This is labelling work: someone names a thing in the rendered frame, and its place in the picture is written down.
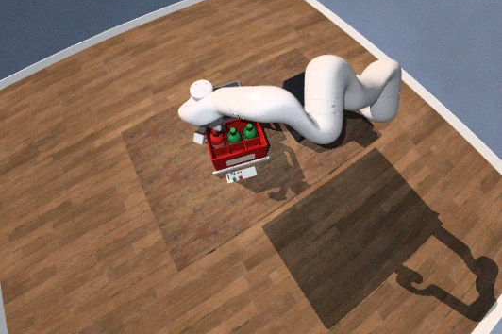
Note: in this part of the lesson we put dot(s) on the grey plastic crate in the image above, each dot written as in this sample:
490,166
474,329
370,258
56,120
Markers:
231,84

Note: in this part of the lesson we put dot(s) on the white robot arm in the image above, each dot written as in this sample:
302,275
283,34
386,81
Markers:
331,86

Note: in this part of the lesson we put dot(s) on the red crate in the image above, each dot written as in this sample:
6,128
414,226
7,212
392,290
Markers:
240,152

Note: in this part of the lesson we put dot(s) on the white paper pick list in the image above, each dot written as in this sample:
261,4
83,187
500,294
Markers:
242,174

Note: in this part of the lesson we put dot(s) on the red bottle with pink label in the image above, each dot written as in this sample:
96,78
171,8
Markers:
217,142

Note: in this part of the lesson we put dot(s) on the green bottle with light green label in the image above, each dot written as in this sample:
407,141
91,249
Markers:
249,132

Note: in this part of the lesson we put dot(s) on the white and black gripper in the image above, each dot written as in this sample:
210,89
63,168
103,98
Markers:
217,125

